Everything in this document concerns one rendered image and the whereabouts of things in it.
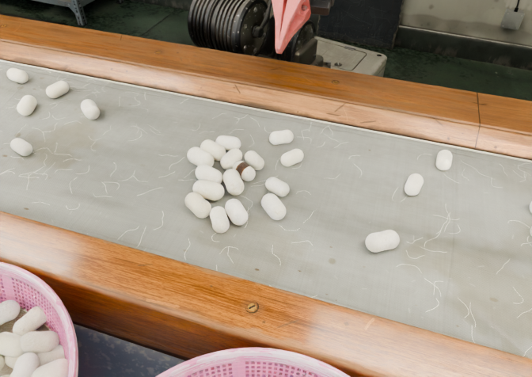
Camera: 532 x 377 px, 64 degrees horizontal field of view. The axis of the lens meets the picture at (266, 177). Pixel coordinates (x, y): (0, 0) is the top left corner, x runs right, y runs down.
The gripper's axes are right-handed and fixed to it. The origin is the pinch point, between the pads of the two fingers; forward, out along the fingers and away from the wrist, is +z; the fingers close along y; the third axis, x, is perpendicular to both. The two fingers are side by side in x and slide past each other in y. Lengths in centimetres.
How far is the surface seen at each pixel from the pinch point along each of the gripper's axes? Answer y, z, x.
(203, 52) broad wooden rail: -16.2, -2.7, 14.0
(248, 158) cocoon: -0.5, 15.0, 0.4
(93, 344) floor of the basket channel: -9.3, 38.6, -9.1
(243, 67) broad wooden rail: -8.1, -0.7, 12.3
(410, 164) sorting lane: 19.3, 10.5, 6.0
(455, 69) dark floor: 50, -78, 177
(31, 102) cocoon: -34.3, 13.6, 1.4
